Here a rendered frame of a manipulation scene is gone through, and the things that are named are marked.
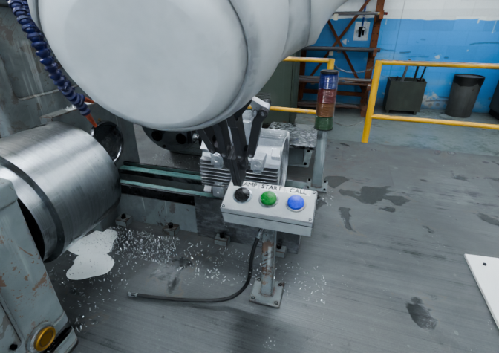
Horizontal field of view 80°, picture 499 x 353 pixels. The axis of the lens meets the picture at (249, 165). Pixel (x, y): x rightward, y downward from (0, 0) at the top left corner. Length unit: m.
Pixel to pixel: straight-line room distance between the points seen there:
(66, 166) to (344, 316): 0.63
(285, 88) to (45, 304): 3.49
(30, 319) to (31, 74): 0.63
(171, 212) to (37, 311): 0.41
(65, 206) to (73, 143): 0.14
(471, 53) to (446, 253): 5.08
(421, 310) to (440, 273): 0.15
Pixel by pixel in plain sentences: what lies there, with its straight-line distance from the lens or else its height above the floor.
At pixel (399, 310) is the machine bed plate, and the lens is 0.78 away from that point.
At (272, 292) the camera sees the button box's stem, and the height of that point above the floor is 0.82.
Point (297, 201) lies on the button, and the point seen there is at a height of 1.07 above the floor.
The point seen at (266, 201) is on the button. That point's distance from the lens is 0.54.
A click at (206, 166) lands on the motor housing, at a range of 0.74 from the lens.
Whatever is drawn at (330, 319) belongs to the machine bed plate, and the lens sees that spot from 0.72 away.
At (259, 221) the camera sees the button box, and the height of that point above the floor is 1.03.
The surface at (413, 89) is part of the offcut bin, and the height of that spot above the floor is 0.40.
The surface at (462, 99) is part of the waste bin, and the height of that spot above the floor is 0.29.
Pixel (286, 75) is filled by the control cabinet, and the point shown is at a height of 0.75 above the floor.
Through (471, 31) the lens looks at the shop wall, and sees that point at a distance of 5.86.
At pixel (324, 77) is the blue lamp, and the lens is 0.99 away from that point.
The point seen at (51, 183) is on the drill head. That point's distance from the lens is 0.62.
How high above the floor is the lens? 1.36
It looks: 26 degrees down
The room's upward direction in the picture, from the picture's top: straight up
